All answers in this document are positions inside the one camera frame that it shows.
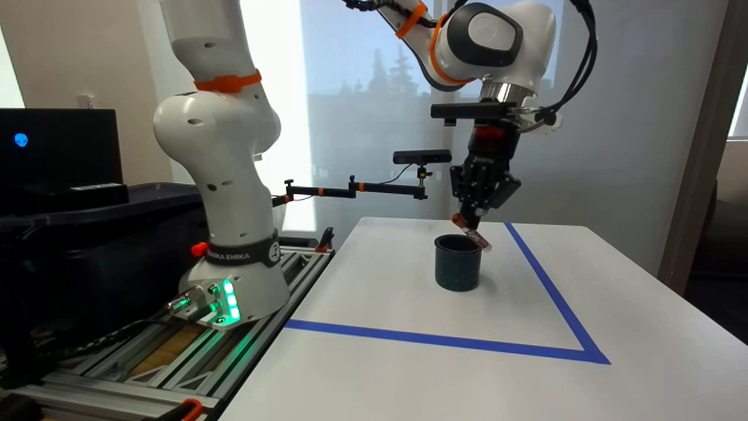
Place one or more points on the dark green speckled mug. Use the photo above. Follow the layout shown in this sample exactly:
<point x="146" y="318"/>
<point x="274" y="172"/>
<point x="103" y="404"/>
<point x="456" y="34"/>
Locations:
<point x="460" y="268"/>

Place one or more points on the aluminium rail base frame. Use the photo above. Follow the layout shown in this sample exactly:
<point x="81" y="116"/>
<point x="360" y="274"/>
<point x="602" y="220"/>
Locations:
<point x="165" y="359"/>

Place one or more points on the blue tape strip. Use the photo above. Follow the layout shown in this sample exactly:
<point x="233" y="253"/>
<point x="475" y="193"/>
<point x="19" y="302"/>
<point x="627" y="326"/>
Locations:
<point x="550" y="289"/>
<point x="436" y="339"/>

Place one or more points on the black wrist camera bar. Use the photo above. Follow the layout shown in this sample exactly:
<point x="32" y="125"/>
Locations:
<point x="475" y="112"/>

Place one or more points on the orange bracket on frame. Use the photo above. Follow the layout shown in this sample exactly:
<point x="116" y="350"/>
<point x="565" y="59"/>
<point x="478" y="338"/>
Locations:
<point x="192" y="409"/>

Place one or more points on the red knob at robot base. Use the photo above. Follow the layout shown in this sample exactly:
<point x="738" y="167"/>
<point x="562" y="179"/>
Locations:
<point x="200" y="249"/>

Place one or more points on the orange and white marker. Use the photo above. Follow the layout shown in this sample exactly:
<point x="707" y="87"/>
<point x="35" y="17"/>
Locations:
<point x="475" y="234"/>

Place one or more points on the black side desk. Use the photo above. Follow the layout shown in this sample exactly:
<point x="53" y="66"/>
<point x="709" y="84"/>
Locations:
<point x="84" y="259"/>

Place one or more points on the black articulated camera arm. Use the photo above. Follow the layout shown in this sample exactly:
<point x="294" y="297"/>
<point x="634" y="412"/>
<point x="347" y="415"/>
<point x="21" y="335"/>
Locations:
<point x="352" y="188"/>

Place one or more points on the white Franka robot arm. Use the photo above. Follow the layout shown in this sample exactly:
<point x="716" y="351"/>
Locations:
<point x="229" y="188"/>

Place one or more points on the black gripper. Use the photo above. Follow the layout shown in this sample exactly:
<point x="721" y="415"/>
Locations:
<point x="491" y="148"/>

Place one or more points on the black camera on articulated arm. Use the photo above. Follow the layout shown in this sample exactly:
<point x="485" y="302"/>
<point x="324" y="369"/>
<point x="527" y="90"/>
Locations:
<point x="421" y="158"/>

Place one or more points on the black computer monitor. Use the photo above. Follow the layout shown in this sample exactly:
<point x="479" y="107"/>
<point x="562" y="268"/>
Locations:
<point x="59" y="148"/>

